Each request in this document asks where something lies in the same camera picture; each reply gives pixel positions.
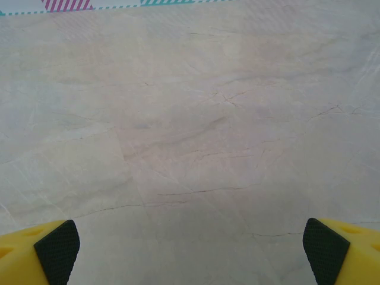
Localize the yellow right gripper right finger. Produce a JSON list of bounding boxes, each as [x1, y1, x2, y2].
[[302, 217, 380, 285]]

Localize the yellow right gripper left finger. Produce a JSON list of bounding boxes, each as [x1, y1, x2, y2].
[[0, 219, 81, 285]]

